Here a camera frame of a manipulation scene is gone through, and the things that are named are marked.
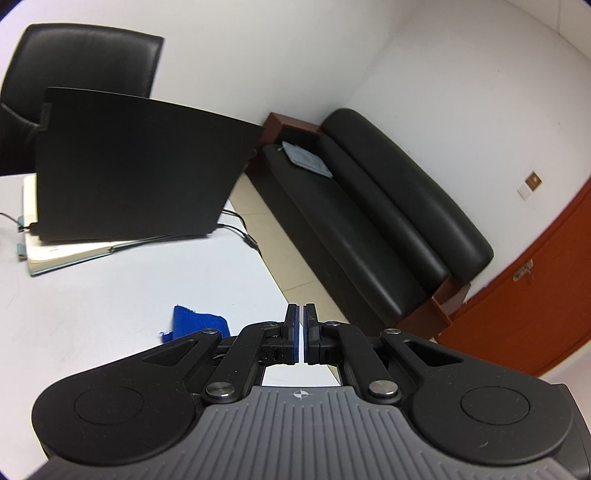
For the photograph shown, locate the black mouse cable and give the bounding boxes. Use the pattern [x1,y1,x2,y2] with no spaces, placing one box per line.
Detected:
[0,211,38,234]

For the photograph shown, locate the open notebook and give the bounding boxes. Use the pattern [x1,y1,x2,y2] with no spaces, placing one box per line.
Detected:
[18,174,179,277]

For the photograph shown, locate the black leather sofa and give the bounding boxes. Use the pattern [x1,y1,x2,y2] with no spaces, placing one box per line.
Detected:
[246,108,494,339]

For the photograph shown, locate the black laptop cables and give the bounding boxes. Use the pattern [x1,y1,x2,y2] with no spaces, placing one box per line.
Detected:
[216,209,263,257]

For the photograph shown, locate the black laptop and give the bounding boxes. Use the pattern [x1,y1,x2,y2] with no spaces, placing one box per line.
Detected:
[34,87,263,244]

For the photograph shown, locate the orange wooden door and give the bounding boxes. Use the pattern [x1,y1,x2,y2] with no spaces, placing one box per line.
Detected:
[438,183,590,376]

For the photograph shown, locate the blue towel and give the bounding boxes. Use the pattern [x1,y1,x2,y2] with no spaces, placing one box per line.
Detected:
[160,305,230,343]

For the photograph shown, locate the wall socket plate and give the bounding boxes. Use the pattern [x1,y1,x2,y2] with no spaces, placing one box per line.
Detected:
[517,171,542,200]

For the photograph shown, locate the black office chair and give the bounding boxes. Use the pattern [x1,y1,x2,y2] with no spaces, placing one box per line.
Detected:
[1,23,164,176]

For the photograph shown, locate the grey cushion on sofa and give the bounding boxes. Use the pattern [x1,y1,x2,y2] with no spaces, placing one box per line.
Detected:
[279,141,332,178]

